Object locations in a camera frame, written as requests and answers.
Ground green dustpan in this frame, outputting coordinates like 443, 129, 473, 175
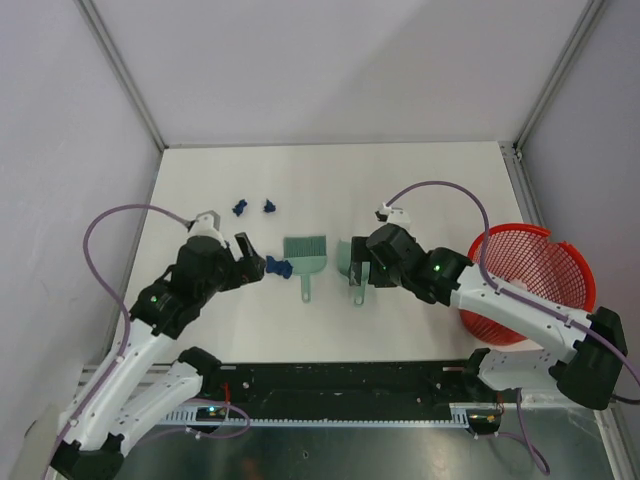
337, 240, 366, 307

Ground blue paper scrap large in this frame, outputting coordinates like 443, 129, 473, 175
265, 255, 293, 279

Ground green hand brush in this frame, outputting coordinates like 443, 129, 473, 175
283, 235, 328, 303

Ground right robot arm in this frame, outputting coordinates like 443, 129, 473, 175
349, 223, 628, 410

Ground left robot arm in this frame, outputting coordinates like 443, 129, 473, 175
50, 228, 266, 479

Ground blue paper scrap middle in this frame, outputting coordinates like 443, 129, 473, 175
263, 199, 276, 213

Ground blue paper scrap left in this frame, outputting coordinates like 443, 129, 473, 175
232, 199, 248, 217

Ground red mesh basket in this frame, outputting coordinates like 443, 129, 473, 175
458, 223, 598, 348

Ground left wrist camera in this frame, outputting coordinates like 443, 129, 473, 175
188, 210, 225, 244

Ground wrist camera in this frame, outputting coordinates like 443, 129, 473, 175
375, 203, 411, 230
188, 210, 225, 244

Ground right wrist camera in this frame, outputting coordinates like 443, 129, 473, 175
375, 203, 411, 230

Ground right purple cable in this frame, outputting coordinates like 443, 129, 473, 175
387, 180, 640, 401

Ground purple cable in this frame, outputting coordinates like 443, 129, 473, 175
42, 203, 194, 480
387, 180, 640, 401

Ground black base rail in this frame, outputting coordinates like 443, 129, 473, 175
195, 360, 516, 424

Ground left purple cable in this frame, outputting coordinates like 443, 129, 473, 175
42, 203, 194, 480

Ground white cable duct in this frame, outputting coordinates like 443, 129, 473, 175
159, 402, 501, 431

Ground left aluminium frame post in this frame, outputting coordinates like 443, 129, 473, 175
74, 0, 167, 152

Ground aluminium frame post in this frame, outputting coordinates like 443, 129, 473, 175
74, 0, 167, 152
512, 0, 609, 151

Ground right aluminium frame post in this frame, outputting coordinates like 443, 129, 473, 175
512, 0, 609, 151

